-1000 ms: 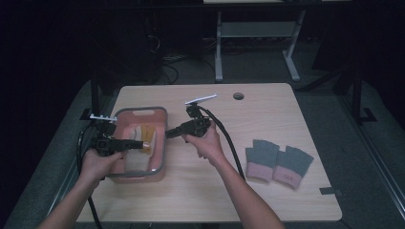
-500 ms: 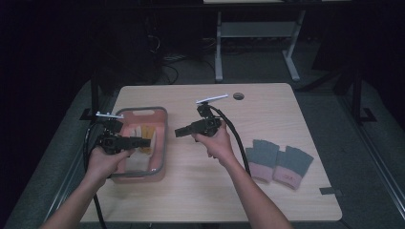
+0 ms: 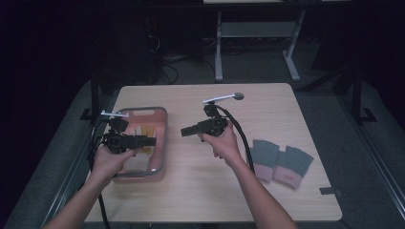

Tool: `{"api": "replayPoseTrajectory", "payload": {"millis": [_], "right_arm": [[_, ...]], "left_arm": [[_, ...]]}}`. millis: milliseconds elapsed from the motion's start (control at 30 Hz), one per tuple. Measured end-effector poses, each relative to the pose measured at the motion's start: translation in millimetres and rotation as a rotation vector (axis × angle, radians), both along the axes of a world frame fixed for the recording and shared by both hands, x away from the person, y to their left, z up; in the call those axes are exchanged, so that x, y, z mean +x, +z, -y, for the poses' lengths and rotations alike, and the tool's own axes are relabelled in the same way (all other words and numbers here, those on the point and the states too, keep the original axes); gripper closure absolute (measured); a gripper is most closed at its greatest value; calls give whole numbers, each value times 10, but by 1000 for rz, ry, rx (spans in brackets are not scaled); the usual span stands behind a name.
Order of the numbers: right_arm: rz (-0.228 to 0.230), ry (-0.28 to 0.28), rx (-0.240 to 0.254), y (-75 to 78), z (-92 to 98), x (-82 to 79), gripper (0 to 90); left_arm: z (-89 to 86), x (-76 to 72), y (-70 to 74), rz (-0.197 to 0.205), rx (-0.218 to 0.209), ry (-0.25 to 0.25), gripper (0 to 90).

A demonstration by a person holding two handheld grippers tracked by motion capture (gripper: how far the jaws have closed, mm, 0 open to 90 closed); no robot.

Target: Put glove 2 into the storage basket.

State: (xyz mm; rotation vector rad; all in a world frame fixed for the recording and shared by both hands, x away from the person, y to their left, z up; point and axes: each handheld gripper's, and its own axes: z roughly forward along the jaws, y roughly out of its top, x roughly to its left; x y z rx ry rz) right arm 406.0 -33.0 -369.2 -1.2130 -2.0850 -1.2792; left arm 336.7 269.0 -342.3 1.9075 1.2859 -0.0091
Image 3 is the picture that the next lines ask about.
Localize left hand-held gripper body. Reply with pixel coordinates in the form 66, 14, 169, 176
100, 110, 141, 156

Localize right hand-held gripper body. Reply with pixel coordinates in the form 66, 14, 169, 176
198, 92, 245, 137

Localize pink basket with grey rim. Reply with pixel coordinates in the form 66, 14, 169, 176
111, 106, 169, 185

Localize person's right hand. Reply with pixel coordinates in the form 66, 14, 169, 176
197, 120, 245, 169

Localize person's left hand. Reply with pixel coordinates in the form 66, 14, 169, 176
91, 146, 139, 184

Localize grey and pink knit glove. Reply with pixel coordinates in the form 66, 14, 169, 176
272, 145, 315, 191
249, 138, 281, 184

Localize black tape strip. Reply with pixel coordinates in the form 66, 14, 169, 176
318, 187, 344, 196

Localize black metal stand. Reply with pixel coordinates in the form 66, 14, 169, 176
349, 64, 378, 124

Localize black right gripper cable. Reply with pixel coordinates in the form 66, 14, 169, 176
216, 105, 256, 175

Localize cables on floor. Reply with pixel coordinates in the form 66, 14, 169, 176
144, 31, 218, 86

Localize grey metal desk frame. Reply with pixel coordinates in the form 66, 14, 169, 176
214, 9, 308, 83

